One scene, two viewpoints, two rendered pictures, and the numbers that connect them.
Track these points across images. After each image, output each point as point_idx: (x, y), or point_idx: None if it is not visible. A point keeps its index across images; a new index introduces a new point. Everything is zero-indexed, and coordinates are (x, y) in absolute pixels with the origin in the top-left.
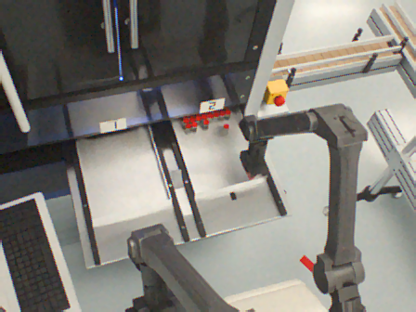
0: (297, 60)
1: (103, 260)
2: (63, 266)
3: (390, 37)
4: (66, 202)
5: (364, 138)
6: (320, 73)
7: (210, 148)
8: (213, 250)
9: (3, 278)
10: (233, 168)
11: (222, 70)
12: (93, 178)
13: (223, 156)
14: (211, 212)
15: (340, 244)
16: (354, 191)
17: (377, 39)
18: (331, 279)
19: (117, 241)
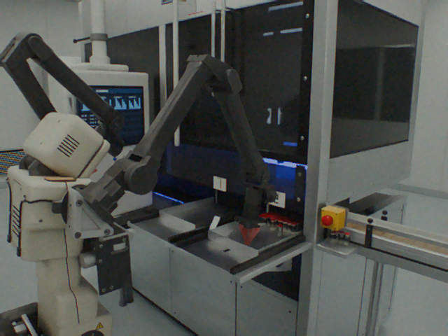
0: (396, 235)
1: (135, 224)
2: (129, 229)
3: None
4: (191, 261)
5: (202, 58)
6: (407, 247)
7: (258, 234)
8: None
9: None
10: (252, 245)
11: (281, 155)
12: (190, 211)
13: (257, 239)
14: (202, 246)
15: (144, 136)
16: (176, 96)
17: None
18: (120, 159)
19: (151, 225)
